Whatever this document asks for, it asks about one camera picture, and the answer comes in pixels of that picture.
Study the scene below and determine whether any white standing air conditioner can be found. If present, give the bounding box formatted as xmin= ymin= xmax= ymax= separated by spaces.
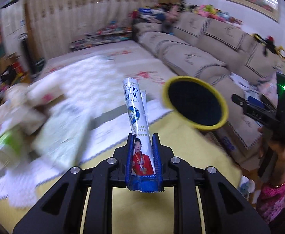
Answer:
xmin=0 ymin=0 xmax=27 ymax=56

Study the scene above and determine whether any yellow rimmed black trash bin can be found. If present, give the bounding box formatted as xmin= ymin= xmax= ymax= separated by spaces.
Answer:
xmin=162 ymin=76 xmax=229 ymax=132

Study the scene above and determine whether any cream patterned curtain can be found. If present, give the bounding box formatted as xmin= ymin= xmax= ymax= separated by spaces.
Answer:
xmin=26 ymin=0 xmax=158 ymax=60

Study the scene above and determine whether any beige sectional sofa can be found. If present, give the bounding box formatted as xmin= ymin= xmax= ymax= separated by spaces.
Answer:
xmin=133 ymin=12 xmax=285 ymax=171

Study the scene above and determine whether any low shelf with toys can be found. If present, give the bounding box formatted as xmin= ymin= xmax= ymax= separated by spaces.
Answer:
xmin=69 ymin=21 xmax=132 ymax=51

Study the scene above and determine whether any white cardboard box with label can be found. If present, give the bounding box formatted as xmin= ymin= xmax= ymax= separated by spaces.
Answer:
xmin=32 ymin=104 xmax=93 ymax=171

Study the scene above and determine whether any green white round canister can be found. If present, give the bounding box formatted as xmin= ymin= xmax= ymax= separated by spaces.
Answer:
xmin=0 ymin=128 xmax=24 ymax=168

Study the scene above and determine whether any pink sleeved forearm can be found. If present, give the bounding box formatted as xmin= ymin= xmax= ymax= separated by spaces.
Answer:
xmin=256 ymin=152 xmax=285 ymax=224

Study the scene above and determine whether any white paper cup pink heart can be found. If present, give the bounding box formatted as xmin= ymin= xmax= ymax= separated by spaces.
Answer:
xmin=27 ymin=81 xmax=64 ymax=108

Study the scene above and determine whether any floral white mattress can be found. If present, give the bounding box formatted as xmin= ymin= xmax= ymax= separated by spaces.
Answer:
xmin=40 ymin=40 xmax=177 ymax=88

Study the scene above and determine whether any person right hand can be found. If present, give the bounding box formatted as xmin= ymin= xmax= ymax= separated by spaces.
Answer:
xmin=258 ymin=127 xmax=285 ymax=175

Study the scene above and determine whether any black tower fan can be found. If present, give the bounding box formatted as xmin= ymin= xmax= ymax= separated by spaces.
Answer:
xmin=19 ymin=33 xmax=38 ymax=80

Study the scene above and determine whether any white blue snack wrapper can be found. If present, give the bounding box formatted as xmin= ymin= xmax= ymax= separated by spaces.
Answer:
xmin=122 ymin=78 xmax=163 ymax=193

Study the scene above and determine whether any pile of plush toys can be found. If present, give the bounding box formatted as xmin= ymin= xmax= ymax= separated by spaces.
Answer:
xmin=132 ymin=0 xmax=243 ymax=28

